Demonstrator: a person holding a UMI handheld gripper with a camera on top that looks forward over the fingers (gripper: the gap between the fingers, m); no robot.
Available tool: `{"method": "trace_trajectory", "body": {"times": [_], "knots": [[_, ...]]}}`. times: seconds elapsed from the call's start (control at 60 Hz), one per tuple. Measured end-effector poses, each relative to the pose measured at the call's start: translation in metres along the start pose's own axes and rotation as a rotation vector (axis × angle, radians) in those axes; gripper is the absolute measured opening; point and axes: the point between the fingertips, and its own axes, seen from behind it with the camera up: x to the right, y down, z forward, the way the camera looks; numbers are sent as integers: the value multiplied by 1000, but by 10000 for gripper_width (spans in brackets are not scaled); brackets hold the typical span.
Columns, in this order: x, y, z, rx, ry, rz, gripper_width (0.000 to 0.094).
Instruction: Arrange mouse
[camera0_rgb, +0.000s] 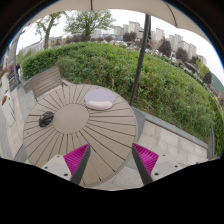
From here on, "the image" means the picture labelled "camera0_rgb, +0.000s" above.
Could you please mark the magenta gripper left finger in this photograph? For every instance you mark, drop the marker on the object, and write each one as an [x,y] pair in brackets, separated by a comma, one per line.
[70,166]

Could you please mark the black computer mouse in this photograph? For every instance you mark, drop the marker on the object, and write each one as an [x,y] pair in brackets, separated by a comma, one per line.
[46,118]

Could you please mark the beige parasol canopy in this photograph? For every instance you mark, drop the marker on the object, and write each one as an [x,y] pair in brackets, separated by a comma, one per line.
[157,8]

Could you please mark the lilac mouse pad wrist rest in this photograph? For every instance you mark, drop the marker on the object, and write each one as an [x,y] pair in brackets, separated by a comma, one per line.
[99,99]

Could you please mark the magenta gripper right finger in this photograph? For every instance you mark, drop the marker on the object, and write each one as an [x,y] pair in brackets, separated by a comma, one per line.
[152,166]

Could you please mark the slatted wooden chair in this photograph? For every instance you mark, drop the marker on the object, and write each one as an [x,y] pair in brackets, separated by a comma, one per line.
[46,81]

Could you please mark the round slatted wooden table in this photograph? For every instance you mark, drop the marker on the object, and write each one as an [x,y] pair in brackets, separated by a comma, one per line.
[110,133]

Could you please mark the green hedge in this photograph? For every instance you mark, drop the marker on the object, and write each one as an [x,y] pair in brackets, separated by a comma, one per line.
[163,90]

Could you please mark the dark parasol pole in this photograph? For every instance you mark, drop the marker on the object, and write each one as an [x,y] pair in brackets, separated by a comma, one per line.
[145,40]

